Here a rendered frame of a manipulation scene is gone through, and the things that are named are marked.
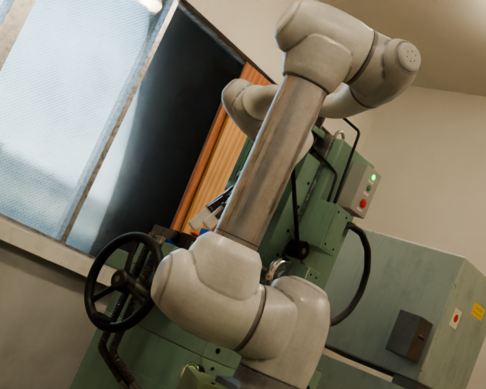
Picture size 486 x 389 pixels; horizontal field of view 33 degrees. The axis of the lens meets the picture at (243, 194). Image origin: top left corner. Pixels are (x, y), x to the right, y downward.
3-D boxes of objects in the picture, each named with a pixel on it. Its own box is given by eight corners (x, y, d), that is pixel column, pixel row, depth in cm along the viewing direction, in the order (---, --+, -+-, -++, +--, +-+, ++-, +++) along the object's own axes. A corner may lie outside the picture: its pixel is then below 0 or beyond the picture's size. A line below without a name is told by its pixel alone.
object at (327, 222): (298, 241, 265) (317, 198, 267) (313, 251, 271) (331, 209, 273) (319, 248, 259) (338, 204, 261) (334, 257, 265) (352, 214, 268)
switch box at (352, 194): (335, 204, 275) (353, 160, 277) (349, 215, 282) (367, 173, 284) (349, 208, 270) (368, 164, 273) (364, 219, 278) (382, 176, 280)
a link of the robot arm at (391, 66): (395, 75, 197) (347, 48, 194) (440, 42, 181) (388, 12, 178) (382, 121, 192) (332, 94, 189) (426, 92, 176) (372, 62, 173)
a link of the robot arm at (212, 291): (241, 360, 170) (144, 319, 165) (223, 344, 186) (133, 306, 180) (390, 25, 177) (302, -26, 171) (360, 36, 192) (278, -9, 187)
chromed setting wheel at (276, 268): (257, 287, 254) (273, 250, 256) (279, 299, 263) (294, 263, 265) (264, 289, 252) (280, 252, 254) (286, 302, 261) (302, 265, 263)
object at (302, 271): (272, 294, 260) (287, 259, 262) (284, 301, 265) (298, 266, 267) (295, 302, 254) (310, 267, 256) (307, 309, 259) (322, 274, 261)
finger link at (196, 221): (206, 206, 233) (205, 207, 234) (187, 222, 231) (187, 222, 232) (213, 214, 234) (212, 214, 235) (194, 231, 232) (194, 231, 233)
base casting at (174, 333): (103, 309, 256) (116, 282, 257) (216, 355, 297) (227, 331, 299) (202, 356, 226) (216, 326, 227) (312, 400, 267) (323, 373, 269)
